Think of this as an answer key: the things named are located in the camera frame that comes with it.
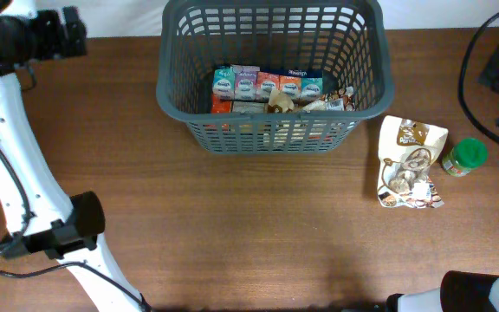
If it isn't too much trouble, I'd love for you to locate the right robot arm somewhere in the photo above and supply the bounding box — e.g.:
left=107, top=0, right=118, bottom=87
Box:
left=385, top=270, right=499, bottom=312

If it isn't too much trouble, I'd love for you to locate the beige rice bag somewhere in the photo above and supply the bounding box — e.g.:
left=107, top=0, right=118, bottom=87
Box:
left=262, top=85, right=357, bottom=146

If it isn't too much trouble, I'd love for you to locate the beige mushroom snack bag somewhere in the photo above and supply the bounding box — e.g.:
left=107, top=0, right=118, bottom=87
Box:
left=377, top=115, right=448, bottom=209

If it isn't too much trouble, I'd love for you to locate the grey plastic shopping basket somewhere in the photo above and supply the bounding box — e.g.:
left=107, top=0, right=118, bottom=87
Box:
left=157, top=0, right=394, bottom=154

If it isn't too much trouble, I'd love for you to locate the red brown pasta packet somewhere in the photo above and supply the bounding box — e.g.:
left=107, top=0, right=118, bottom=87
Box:
left=204, top=94, right=333, bottom=144

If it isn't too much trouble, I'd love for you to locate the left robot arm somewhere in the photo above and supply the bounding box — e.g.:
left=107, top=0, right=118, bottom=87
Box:
left=0, top=1, right=150, bottom=311

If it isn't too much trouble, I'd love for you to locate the multicolour tissue pack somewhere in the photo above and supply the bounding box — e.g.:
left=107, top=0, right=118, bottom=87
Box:
left=211, top=65, right=323, bottom=102

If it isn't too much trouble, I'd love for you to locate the green lid jar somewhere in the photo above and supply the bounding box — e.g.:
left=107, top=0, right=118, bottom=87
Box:
left=442, top=138, right=488, bottom=177

